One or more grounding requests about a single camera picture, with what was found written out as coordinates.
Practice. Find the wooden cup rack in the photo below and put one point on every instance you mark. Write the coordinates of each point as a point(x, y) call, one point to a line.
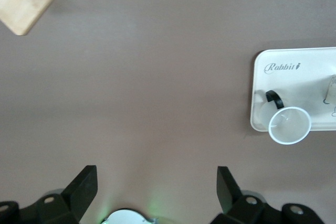
point(23, 6)

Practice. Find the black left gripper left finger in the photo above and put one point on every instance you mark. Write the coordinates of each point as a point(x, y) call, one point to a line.
point(76, 195)

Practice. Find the white tray with Rabbit print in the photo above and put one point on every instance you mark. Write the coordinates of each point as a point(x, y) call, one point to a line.
point(296, 82)

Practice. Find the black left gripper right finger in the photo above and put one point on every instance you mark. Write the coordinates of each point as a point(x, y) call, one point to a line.
point(231, 195)

